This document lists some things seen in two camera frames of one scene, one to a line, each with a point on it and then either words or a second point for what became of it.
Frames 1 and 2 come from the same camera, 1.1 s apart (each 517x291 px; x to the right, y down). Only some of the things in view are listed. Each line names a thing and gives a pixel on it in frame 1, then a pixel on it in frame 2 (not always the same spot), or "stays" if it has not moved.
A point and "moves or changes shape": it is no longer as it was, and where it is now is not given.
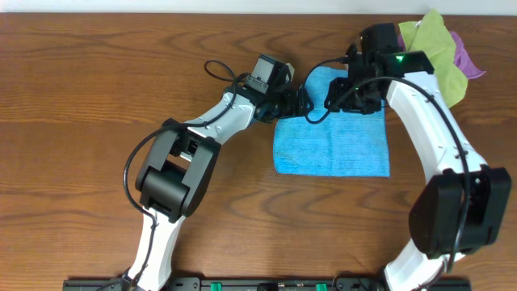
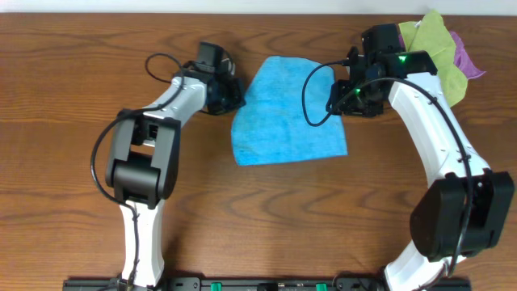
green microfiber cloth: (430, 35) stays
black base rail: (266, 284) stays
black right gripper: (337, 91) stays
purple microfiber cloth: (462, 58) stays
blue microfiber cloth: (343, 144) moves or changes shape
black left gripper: (289, 104) → (228, 95)
